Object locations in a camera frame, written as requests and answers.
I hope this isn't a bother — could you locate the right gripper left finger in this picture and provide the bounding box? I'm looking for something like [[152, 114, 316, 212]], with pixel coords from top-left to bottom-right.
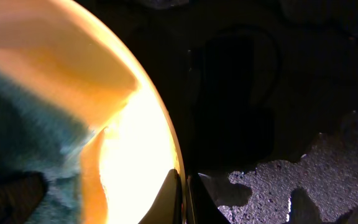
[[139, 169, 183, 224]]

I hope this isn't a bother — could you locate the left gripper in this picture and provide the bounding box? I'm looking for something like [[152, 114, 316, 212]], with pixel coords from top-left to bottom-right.
[[0, 172, 48, 224]]

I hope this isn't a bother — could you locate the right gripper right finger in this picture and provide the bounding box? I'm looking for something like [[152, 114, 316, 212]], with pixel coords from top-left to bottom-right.
[[186, 175, 230, 224]]

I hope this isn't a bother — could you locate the green yellow sponge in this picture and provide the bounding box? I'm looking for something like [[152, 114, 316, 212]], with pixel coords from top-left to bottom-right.
[[0, 72, 94, 224]]

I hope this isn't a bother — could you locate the yellow plate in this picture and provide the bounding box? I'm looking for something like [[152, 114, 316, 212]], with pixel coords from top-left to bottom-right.
[[0, 1, 183, 223]]

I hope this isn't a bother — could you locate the black round tray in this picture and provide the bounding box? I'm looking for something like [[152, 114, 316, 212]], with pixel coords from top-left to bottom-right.
[[73, 0, 358, 224]]

